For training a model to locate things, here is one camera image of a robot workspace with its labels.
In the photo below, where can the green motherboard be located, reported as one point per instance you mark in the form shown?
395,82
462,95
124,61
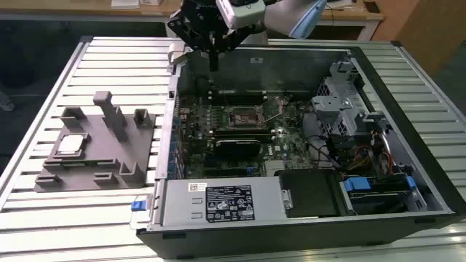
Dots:
291,147

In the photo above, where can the black PC case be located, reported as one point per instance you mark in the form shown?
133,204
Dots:
255,243

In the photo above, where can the white furniture foot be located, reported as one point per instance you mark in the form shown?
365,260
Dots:
5,103

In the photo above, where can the blue bay tab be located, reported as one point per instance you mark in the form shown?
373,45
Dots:
411,182

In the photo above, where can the large white box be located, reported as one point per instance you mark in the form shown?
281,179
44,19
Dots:
125,3

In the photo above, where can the black disk bay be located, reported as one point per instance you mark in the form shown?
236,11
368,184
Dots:
381,202

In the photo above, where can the small white box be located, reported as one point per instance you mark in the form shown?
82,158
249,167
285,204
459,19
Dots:
150,2

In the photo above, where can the grey parts rack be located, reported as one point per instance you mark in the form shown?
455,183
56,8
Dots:
105,142

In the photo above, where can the black desk item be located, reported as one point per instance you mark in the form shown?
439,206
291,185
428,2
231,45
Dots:
371,6

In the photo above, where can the green RAM stick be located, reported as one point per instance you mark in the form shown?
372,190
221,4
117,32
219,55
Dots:
77,163

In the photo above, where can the white wall sticker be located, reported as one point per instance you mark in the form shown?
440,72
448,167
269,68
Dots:
256,60

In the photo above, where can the silver CPU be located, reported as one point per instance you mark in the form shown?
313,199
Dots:
72,143

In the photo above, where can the blue case latch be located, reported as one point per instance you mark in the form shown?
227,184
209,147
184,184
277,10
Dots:
137,206

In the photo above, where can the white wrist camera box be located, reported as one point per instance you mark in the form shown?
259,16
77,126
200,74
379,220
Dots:
243,16

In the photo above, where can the metal locking lever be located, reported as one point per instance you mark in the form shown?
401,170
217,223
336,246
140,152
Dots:
227,101

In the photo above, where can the metal drive cage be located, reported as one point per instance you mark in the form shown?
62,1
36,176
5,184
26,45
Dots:
337,90

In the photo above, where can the RAM slot black clips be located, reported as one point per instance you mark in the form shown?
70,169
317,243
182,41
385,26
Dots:
236,101

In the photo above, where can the blue disk carrier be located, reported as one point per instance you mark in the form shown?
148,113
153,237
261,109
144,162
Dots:
353,185

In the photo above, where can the black expansion slot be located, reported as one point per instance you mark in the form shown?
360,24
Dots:
225,172

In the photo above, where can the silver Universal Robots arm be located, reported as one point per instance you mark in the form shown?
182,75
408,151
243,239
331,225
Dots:
276,16

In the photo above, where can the black rating label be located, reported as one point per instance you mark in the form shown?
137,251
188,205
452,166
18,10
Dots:
228,203

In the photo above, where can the wooden cabinet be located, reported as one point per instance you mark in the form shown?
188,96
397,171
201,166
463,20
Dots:
428,32

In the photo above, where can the CPU socket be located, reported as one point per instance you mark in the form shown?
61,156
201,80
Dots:
245,120

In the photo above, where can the black fan shroud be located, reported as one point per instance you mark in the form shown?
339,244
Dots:
308,191

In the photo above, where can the white barcode sticker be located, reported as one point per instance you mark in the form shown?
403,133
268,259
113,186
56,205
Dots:
196,187

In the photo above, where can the silver power supply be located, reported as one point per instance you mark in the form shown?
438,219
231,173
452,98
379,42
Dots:
174,202

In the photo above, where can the wooden desk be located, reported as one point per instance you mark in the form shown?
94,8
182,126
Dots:
72,11

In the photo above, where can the silver finned heatsink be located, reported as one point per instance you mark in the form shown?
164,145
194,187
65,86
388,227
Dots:
275,167

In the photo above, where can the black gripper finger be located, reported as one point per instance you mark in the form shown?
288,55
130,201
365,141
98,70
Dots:
228,41
188,35

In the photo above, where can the black graphics card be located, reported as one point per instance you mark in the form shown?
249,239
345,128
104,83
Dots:
236,149

